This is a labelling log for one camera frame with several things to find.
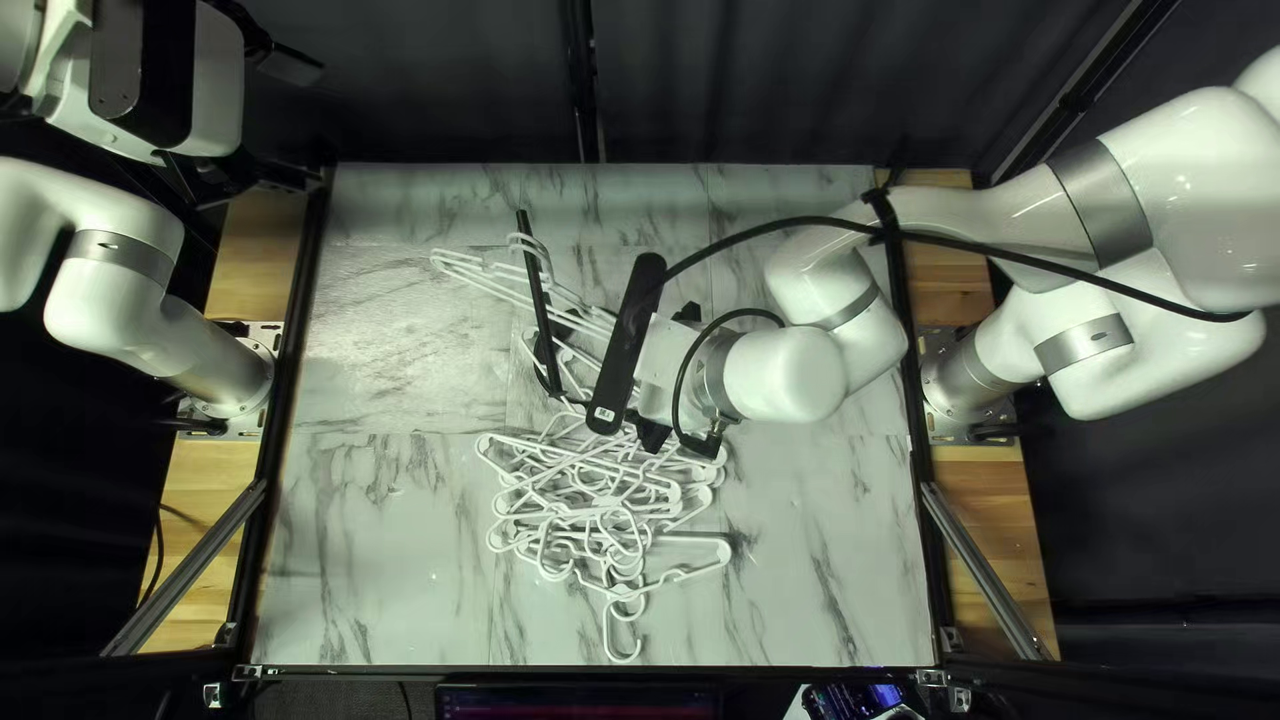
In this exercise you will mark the pile of white hangers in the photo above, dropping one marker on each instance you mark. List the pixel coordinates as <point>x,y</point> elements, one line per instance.
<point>600,500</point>

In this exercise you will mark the black rack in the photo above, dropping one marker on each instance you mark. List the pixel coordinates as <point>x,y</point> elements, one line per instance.
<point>538,300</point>

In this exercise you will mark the black frame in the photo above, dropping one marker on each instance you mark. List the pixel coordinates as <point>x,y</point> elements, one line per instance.
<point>288,340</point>

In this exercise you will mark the row of white hangers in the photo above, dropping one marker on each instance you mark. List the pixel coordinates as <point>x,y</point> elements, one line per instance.
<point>470,270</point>

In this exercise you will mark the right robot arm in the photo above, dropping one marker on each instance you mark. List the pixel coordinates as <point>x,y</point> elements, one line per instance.
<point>1180,200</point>

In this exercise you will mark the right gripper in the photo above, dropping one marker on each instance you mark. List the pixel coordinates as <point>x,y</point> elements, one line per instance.
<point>670,365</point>

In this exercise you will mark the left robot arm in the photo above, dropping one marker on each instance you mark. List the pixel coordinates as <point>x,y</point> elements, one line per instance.
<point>100,270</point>

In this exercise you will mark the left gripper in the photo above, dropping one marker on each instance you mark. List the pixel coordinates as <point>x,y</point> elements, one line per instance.
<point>218,90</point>

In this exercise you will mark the silver mounting plate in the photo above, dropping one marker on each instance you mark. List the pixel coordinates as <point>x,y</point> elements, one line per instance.
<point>935,345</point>
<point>255,335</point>

